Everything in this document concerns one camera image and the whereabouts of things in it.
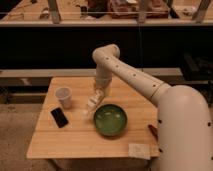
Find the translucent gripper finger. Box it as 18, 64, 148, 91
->
100, 89, 106, 100
95, 89, 102, 99

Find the white plastic bottle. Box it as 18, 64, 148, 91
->
87, 92, 102, 110

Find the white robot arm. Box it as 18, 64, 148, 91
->
92, 44, 213, 171

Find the green ceramic bowl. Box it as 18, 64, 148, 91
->
93, 104, 127, 136

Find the clear plastic cup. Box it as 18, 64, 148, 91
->
55, 87, 72, 109

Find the black smartphone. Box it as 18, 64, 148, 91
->
51, 107, 68, 128

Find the wooden table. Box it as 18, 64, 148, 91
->
27, 77, 159, 159

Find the white square sponge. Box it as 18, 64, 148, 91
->
128, 143, 151, 160

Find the brown woven basket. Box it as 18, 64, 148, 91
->
108, 0, 170, 18

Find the wooden background shelf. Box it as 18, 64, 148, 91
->
0, 0, 213, 27

